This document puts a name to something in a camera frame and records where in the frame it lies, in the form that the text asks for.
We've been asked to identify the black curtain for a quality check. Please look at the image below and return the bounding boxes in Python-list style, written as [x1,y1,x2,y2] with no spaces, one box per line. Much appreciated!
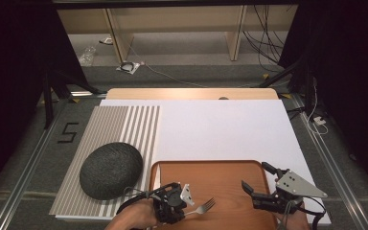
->
[279,0,368,205]
[0,0,89,199]

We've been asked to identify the orange wood-grain tray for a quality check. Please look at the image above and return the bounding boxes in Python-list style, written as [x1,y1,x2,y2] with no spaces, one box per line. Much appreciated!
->
[149,159,279,230]

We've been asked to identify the plastic bag with black cable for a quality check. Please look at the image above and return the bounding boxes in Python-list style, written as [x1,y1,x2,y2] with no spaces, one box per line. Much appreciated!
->
[116,60,141,76]

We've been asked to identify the clear plastic bag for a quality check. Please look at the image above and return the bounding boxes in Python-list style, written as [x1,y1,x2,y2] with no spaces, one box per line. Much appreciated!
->
[78,45,97,67]

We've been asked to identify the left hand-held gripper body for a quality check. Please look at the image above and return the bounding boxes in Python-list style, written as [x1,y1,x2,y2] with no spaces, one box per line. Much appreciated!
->
[151,182,196,225]

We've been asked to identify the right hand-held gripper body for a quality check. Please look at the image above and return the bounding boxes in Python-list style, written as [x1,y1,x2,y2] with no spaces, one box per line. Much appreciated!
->
[252,169,329,216]

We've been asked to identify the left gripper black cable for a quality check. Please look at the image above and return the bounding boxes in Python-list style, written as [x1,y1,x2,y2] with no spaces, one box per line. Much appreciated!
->
[116,186,161,216]

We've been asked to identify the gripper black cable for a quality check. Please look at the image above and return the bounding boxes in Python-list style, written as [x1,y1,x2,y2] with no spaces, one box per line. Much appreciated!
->
[299,195,328,230]
[116,186,161,216]

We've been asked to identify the black stand legs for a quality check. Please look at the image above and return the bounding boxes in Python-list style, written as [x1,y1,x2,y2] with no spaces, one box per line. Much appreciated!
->
[42,65,107,129]
[258,56,315,113]

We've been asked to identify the person's right hand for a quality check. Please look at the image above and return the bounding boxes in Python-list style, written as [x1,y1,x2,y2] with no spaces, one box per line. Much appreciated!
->
[274,203,311,230]

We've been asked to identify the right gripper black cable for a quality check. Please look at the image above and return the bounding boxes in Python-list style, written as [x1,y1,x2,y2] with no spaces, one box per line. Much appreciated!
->
[299,195,328,230]

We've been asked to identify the striped beige placemat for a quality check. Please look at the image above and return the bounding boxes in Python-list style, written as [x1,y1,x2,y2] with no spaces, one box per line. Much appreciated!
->
[49,105,161,219]

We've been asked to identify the beige wooden shelf unit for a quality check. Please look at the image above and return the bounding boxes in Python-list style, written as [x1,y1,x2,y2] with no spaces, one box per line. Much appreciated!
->
[57,4,299,64]

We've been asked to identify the aluminium floor rail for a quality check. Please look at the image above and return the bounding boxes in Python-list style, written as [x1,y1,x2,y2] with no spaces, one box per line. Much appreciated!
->
[0,95,70,230]
[290,93,368,230]

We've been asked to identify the white adapter cable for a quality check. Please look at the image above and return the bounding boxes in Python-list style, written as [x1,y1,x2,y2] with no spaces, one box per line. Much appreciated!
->
[306,76,330,136]

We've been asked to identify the silver metal fork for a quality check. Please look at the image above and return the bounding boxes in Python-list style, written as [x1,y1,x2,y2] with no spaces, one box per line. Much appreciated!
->
[183,196,217,218]

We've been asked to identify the person's left hand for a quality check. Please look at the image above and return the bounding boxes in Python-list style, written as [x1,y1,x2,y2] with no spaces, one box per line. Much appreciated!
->
[121,198,159,230]

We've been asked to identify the dark grey woven oval mat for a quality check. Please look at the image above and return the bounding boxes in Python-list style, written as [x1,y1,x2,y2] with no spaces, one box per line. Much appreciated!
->
[79,142,144,201]

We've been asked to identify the wooden table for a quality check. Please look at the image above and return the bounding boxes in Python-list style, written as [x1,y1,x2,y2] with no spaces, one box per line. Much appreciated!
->
[105,87,280,101]

